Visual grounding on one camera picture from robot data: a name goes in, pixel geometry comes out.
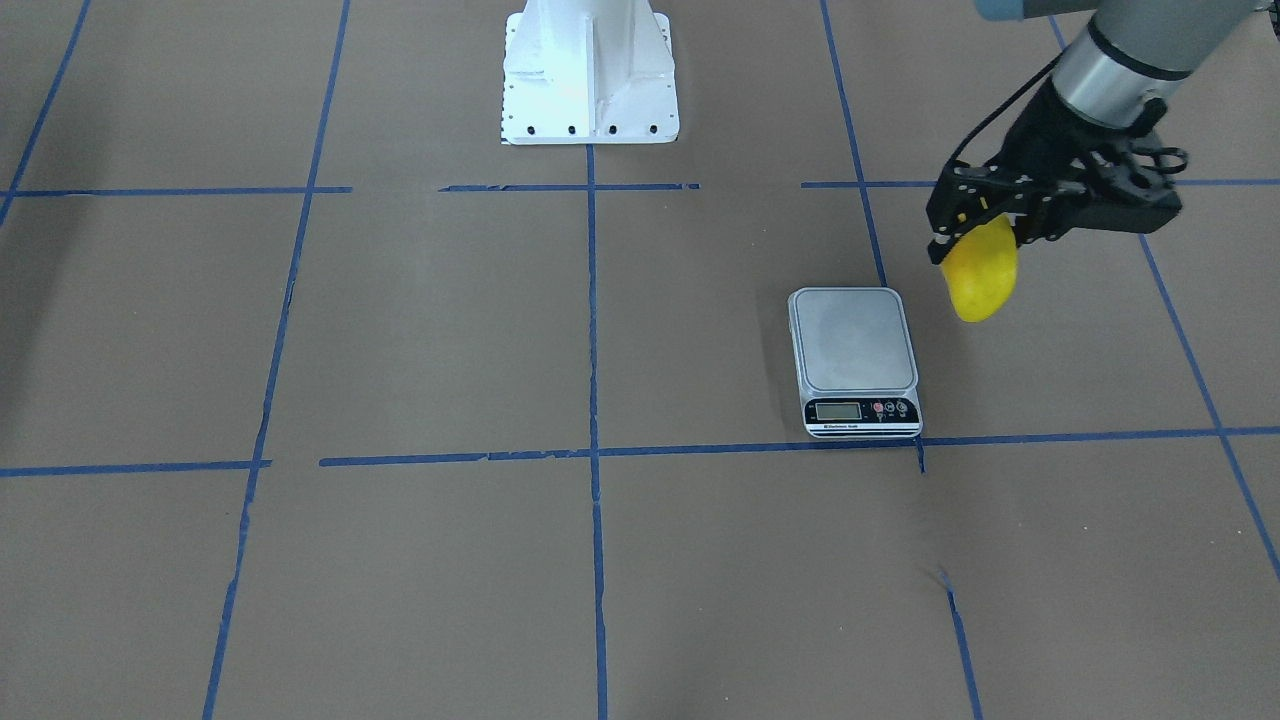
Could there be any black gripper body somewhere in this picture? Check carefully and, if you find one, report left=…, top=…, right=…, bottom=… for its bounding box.
left=925, top=79, right=1111, bottom=234

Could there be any yellow mango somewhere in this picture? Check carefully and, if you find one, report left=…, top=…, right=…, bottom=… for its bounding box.
left=940, top=213, right=1019, bottom=323

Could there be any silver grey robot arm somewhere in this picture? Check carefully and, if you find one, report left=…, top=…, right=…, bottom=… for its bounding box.
left=925, top=1, right=1258, bottom=265

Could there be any silver digital kitchen scale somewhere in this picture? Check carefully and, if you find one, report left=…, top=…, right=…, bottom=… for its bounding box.
left=788, top=287, right=924, bottom=439

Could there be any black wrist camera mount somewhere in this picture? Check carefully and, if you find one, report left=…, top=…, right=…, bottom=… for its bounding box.
left=1064, top=132, right=1189, bottom=234

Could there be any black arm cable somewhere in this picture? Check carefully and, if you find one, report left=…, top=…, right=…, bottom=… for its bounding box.
left=945, top=50, right=1062, bottom=176

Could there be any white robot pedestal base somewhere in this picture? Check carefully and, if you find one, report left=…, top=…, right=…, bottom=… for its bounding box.
left=500, top=1, right=681, bottom=146

